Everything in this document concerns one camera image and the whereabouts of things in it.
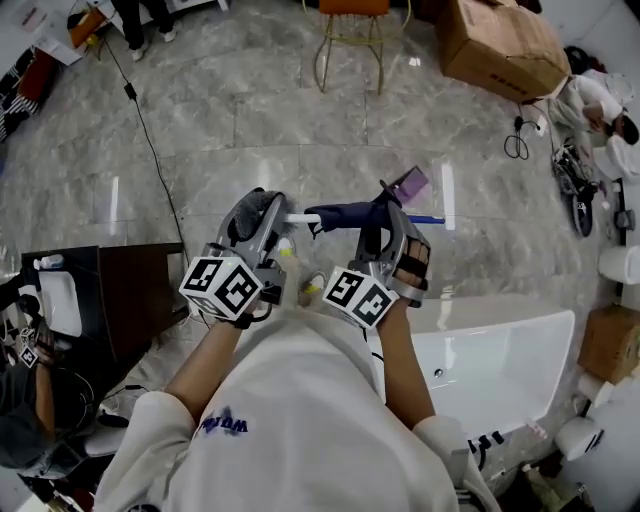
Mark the white bathtub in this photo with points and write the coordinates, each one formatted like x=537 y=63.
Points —
x=490 y=360

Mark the person's right forearm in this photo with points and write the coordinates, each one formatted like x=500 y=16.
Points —
x=404 y=365

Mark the orange box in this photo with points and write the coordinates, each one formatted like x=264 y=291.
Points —
x=86 y=27

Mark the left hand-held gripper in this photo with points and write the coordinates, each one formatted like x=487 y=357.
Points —
x=235 y=280

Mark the black white striped bag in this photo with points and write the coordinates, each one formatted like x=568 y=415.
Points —
x=20 y=95

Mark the person's left forearm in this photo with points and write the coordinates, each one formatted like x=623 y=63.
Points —
x=210 y=365

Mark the small cardboard box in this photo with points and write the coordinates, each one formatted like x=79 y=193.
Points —
x=612 y=345

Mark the white paper roll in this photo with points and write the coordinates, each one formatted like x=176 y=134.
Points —
x=620 y=265
x=594 y=390

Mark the dark wooden cabinet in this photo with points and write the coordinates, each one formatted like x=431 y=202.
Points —
x=135 y=295

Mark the black wristband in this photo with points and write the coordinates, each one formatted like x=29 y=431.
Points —
x=245 y=321

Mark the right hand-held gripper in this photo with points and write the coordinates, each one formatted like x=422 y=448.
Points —
x=367 y=295

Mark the person's white shirt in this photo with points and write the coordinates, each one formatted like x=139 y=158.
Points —
x=300 y=425

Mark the white yellow shoe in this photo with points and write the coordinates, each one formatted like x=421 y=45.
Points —
x=314 y=287
x=286 y=248

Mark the white round container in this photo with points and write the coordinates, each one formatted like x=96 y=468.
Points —
x=577 y=437

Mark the person's right hand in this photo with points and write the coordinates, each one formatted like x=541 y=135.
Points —
x=416 y=257

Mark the purple translucent box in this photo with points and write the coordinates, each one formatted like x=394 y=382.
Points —
x=414 y=186

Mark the white blue tube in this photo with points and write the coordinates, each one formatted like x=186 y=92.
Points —
x=49 y=261

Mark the dark blue cloth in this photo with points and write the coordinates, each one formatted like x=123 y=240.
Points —
x=345 y=215

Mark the white rectangular tray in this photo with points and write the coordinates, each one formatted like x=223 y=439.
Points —
x=61 y=302

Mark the white grey-bristled toilet brush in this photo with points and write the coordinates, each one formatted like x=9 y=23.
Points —
x=302 y=218

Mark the white papers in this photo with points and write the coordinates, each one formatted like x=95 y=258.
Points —
x=57 y=50

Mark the large cardboard box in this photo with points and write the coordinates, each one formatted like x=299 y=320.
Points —
x=500 y=45

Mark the gold chair orange seat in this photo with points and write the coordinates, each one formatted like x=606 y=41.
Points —
x=355 y=30

